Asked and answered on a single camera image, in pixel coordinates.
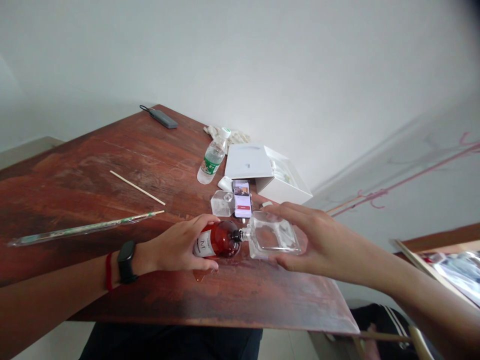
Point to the person's right thumb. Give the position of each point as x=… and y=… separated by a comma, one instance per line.
x=292, y=263

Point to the white box lid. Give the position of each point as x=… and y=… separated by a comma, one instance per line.
x=247, y=161

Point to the small white cap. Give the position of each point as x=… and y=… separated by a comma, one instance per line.
x=266, y=204

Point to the white cardboard box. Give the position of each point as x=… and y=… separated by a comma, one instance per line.
x=285, y=191

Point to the small clear glass bottle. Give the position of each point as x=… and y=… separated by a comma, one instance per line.
x=220, y=205

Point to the white work gloves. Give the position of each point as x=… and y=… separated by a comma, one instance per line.
x=236, y=135

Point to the white earbuds case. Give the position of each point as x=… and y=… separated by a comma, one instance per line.
x=225, y=182

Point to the person's right hand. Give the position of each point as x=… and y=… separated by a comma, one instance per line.
x=330, y=243

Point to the plastic water bottle green label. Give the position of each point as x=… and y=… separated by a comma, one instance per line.
x=212, y=161

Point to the person's left thumb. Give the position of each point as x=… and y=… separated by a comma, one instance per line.
x=202, y=265

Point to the pink coat rack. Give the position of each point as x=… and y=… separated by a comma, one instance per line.
x=412, y=176

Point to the amber bottle with white label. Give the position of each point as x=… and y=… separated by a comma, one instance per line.
x=225, y=240

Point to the black garment with white stripes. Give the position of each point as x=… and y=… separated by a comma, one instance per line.
x=386, y=322

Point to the black smartphone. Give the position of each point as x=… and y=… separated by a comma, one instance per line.
x=242, y=210

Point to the wooden chair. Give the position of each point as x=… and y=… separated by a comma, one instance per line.
x=418, y=343

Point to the person's left index finger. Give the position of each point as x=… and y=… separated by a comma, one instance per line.
x=202, y=221

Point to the person's left hand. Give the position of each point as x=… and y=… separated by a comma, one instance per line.
x=168, y=251

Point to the bare wooden chopstick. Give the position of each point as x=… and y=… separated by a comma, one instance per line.
x=137, y=187

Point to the spilled amber liquid puddle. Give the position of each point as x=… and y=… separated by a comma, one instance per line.
x=200, y=276

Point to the chopsticks in plastic wrapper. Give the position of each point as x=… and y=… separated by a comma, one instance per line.
x=75, y=228

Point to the person's right index finger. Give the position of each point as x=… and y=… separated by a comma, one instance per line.
x=292, y=212

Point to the wooden framed mirror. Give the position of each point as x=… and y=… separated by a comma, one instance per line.
x=450, y=262

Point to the large clear square glass bottle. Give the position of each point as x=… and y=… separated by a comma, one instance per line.
x=270, y=236

